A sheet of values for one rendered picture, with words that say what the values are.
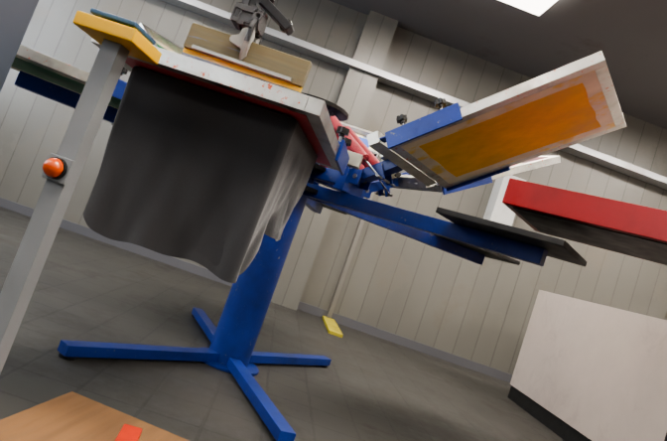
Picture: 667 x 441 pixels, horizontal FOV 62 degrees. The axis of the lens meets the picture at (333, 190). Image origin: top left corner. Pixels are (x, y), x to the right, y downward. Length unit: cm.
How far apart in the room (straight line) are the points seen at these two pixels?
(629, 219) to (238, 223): 116
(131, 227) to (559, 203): 129
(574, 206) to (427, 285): 384
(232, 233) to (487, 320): 469
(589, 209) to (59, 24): 526
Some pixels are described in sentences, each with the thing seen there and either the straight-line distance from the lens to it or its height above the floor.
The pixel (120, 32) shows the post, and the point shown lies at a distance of 118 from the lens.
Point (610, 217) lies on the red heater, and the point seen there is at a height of 105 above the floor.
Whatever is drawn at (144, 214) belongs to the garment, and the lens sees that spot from 144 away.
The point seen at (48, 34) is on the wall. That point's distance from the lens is 618.
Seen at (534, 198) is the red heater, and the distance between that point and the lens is 194.
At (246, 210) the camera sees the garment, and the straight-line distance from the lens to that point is 135.
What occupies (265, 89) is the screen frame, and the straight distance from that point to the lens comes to 131.
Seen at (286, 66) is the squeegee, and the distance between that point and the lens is 156.
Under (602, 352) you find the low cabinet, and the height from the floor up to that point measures 62.
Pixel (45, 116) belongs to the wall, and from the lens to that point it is 599.
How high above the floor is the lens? 69
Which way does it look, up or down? 5 degrees up
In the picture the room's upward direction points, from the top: 20 degrees clockwise
